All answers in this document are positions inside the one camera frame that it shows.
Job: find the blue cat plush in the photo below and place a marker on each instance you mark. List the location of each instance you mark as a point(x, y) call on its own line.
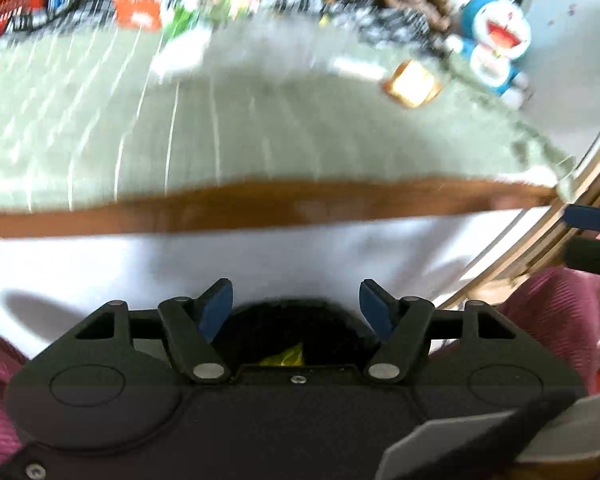
point(500, 25)

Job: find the brown wooden bed frame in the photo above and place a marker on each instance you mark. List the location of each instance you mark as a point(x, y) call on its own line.
point(280, 205)

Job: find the golden foil wrapper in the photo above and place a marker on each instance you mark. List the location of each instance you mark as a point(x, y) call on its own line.
point(412, 82)

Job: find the yellow green wrapper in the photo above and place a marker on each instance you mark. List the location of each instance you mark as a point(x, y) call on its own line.
point(285, 356)

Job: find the light wooden rail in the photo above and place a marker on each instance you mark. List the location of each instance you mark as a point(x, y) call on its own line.
point(540, 240)

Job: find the torn orange white carton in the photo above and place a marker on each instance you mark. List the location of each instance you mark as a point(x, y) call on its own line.
point(137, 12)

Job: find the green packet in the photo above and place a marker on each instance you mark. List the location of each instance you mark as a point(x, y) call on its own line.
point(182, 22)

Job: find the black white plaid blanket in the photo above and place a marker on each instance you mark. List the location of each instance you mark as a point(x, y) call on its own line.
point(390, 25)

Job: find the black trash bin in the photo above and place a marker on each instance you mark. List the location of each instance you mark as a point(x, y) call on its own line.
point(260, 327)

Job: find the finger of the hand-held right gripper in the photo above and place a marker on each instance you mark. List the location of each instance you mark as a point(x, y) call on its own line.
point(592, 257)
point(592, 217)

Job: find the person's right leg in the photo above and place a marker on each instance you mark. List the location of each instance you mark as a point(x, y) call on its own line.
point(555, 310)

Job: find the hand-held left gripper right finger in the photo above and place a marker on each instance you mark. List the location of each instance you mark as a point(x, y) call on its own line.
point(375, 310)

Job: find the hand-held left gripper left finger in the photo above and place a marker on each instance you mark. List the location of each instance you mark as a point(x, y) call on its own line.
point(215, 310)

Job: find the green striped bed sheet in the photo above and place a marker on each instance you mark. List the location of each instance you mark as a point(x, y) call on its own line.
point(230, 135)

